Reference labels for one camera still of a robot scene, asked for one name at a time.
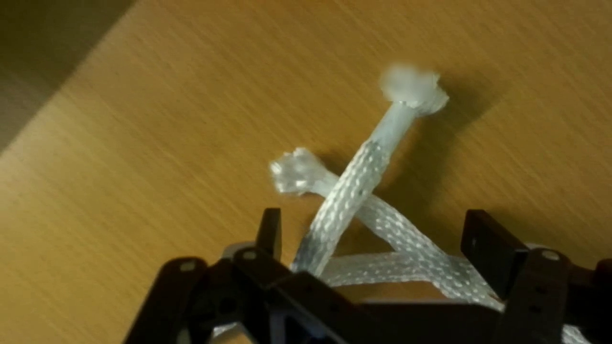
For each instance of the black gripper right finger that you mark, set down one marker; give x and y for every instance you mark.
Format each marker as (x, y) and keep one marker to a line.
(541, 290)

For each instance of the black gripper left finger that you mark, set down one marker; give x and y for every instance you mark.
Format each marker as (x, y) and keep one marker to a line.
(252, 290)

